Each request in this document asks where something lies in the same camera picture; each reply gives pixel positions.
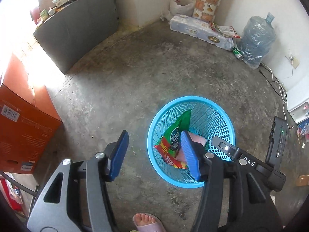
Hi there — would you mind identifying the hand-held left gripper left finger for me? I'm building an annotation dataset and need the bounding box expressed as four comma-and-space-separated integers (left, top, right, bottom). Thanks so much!
27, 130, 129, 232

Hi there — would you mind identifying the white appliance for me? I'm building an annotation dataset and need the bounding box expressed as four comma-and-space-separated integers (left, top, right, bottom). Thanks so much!
287, 75, 309, 125

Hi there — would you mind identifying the red and white packet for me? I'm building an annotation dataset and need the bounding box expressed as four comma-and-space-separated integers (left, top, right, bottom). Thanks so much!
209, 22, 242, 39

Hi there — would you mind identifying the green drink can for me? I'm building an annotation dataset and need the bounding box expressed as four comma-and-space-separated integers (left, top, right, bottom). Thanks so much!
232, 46, 244, 61

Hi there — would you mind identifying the green and red snack packet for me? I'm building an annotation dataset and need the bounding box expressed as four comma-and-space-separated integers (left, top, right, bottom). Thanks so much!
154, 109, 192, 170

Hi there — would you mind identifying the orange cardboard box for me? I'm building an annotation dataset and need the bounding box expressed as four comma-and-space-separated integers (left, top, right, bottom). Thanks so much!
0, 53, 64, 174

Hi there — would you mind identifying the pink slipper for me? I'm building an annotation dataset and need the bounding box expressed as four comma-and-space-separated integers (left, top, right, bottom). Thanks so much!
134, 216, 167, 232

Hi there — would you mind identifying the black cable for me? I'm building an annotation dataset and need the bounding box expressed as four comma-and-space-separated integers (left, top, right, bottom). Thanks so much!
259, 70, 288, 122

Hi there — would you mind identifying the red and white bag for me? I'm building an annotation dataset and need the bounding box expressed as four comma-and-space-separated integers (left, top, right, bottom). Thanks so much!
0, 176, 23, 211

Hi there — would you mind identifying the white cable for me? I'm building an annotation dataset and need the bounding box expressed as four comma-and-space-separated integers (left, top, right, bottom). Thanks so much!
261, 57, 294, 129

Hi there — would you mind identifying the person's foot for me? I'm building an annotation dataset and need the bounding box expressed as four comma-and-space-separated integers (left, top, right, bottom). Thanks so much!
133, 213, 158, 228

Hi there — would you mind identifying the wall socket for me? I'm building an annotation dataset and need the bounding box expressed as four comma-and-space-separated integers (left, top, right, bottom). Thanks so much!
286, 54, 300, 68

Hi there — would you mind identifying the brown cardboard piece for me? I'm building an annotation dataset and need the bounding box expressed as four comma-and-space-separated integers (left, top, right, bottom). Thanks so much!
295, 175, 309, 187

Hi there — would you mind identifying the patterned tile panel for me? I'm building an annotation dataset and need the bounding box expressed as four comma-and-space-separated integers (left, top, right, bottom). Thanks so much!
192, 0, 226, 22

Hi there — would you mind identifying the blue plastic mesh basket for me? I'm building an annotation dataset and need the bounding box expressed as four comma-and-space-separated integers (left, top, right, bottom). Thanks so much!
147, 96, 236, 188

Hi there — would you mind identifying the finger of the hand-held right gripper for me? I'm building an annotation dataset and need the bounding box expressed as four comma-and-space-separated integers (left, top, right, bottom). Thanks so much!
212, 136, 259, 172

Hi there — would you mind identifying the large blue water jug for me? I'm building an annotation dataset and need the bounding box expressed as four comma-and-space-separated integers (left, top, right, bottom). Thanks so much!
238, 12, 277, 70

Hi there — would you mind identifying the toilet paper multipack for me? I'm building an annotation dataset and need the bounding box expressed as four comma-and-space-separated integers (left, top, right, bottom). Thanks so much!
169, 14, 236, 52

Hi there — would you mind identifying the pink wrapper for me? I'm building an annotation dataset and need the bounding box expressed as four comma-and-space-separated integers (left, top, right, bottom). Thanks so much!
175, 132, 208, 161

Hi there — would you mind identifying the colourful wrapper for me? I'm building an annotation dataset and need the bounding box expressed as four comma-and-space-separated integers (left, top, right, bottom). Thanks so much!
297, 122, 309, 143

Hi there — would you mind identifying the grey cabinet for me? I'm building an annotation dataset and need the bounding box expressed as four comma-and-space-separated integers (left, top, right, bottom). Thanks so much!
33, 0, 119, 75

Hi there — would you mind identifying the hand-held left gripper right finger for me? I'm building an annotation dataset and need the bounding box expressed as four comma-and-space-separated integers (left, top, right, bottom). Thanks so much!
180, 130, 283, 232

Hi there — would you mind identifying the white plastic bag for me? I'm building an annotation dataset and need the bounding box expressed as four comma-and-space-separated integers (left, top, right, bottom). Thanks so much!
169, 0, 196, 17

